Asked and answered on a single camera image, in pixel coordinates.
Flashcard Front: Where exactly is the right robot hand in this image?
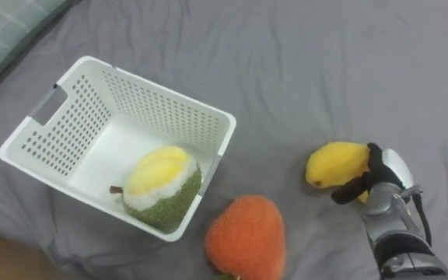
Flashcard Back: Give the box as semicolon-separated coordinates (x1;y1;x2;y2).
330;142;415;205

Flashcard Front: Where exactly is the white perforated plastic basket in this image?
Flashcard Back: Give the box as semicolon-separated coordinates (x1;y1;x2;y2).
0;55;237;243

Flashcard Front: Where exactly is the green checked pillow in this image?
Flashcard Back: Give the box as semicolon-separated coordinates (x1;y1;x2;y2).
0;0;74;103

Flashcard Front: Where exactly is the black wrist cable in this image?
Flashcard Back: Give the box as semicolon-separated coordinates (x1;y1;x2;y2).
409;190;433;247

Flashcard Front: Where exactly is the yellow mango soft toy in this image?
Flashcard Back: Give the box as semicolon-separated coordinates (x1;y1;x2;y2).
305;141;372;205

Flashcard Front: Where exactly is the grey bed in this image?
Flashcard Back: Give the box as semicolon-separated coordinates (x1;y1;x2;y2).
0;0;448;280

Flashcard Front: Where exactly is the durian soft toy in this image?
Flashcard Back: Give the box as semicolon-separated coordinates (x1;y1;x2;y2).
109;145;203;231

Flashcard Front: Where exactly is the orange strawberry soft toy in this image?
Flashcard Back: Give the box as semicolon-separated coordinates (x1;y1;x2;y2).
204;194;287;280

